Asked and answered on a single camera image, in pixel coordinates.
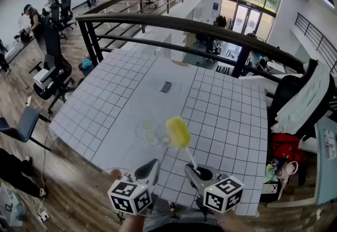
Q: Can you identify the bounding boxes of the person's black top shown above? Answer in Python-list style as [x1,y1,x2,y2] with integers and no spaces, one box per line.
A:
[157,221,219,232]

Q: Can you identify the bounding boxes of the white power strip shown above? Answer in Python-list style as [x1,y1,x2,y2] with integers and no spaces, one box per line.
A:
[36,211,51,223]

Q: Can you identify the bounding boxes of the glass entrance doors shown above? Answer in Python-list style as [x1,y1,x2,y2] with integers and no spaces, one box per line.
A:
[220,0,276,42]

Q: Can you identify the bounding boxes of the person's left forearm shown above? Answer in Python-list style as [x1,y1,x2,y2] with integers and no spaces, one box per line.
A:
[122,214,147,232]

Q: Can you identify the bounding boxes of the black office chair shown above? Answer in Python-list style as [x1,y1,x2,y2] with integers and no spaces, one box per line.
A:
[33,14,77,114]
[59,0,77,32]
[265,58,336,187]

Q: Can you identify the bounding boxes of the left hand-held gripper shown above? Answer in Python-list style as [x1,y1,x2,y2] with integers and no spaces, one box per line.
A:
[107,159,161,216]

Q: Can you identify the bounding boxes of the white checked tablecloth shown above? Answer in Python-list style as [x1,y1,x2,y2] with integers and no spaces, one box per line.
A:
[48,47,269,217]

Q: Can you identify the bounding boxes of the person's right forearm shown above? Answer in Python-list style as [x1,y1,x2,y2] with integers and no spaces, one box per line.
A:
[217,211,239,232]

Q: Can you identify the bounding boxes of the clear drinking glass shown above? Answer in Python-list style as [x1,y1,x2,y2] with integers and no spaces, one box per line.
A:
[154,122,172,148]

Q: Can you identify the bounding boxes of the clear plastic storage bin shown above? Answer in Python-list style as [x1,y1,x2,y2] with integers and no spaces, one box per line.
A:
[0,186,27,228]

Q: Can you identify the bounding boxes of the white box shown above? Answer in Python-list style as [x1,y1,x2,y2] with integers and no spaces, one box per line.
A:
[33,65,57,86]

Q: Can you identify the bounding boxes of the yellow sponge brush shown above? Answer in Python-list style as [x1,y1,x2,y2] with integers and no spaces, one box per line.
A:
[165,116,201,175]

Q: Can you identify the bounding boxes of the red bag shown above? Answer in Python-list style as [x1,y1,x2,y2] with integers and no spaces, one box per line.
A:
[271,132,308,163]

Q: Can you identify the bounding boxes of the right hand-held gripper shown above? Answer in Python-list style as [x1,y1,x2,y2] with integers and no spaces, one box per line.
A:
[184,164,245,214]

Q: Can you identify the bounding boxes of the pink and white bag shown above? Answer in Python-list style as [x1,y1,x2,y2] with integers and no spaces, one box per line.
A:
[276,161,300,192]

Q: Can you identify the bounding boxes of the person's blue jeans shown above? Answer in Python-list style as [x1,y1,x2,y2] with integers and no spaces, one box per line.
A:
[143,198,221,232]

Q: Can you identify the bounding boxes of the white printed packet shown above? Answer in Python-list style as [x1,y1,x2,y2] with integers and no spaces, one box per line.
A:
[323,129,337,161]

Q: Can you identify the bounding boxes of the teal bag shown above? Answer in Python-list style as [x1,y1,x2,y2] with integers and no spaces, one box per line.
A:
[78,57,95,78]

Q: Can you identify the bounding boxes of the light blue table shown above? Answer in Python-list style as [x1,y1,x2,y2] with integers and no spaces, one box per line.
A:
[265,116,337,208]

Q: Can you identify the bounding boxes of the pale green towel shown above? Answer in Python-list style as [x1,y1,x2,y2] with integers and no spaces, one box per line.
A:
[271,61,331,136]

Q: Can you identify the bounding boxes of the dark handrail metal railing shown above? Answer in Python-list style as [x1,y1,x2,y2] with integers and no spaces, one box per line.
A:
[75,12,337,110]

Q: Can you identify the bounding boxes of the green and yellow bottle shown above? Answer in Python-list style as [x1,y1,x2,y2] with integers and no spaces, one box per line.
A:
[264,163,277,182]

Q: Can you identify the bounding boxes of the white cased phone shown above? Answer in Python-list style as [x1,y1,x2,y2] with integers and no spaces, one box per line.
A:
[262,182,279,195]

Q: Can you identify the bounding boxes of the white work desk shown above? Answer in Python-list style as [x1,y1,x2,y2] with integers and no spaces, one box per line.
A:
[4,34,36,64]

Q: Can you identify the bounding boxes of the dark blue chair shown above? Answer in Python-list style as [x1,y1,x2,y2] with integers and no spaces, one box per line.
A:
[0,105,52,151]

